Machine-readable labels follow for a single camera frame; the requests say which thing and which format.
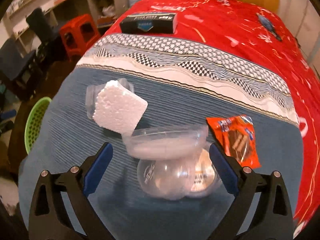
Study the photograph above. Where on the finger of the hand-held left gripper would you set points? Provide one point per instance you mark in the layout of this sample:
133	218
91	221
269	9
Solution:
7	115
6	127

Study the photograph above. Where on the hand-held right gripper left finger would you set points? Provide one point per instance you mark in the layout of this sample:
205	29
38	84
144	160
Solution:
98	170

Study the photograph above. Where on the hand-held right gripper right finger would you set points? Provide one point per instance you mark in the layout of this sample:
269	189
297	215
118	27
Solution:
223	170

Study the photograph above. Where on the clear labelled plastic cup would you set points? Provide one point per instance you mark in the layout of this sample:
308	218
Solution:
203	175

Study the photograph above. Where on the green plastic mesh basket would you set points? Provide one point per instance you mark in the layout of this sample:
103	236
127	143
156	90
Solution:
36	125

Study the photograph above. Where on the orange snack wrapper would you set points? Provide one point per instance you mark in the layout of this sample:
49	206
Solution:
235	140

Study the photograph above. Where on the clear plastic dome cup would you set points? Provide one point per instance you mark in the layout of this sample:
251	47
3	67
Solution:
165	180

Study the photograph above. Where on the white foam piece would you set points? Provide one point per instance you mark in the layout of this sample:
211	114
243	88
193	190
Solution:
117	110

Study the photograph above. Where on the clear plastic container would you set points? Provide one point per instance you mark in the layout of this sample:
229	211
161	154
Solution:
91	97

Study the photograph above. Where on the dark blue chair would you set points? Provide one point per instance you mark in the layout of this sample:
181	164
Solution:
15	62

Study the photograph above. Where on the blue ribbed blanket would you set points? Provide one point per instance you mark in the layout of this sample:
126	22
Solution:
175	100

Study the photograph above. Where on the black office chair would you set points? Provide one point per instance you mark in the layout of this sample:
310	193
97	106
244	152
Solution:
40	25

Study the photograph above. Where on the red plastic stool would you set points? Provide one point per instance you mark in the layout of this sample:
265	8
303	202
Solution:
75	30

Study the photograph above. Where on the red printed blanket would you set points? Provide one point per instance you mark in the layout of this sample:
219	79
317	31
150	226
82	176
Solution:
237	30

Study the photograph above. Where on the white plastic bag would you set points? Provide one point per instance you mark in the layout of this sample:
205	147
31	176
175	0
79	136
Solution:
108	10

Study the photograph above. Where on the blue toy bird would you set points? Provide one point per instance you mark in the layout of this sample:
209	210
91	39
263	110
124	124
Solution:
267	25

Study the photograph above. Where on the black cardboard box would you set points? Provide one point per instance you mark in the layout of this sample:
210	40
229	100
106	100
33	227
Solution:
147	23

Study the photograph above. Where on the white wardrobe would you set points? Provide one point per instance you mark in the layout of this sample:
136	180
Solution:
300	12

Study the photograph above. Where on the white wall bookshelf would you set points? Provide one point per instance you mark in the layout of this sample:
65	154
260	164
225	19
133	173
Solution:
20	5

